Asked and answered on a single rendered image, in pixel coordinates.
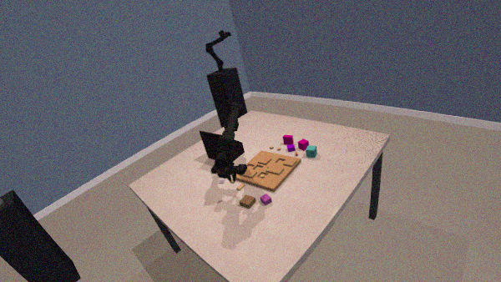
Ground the magenta block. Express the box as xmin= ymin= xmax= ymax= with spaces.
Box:
xmin=283 ymin=135 xmax=293 ymax=145

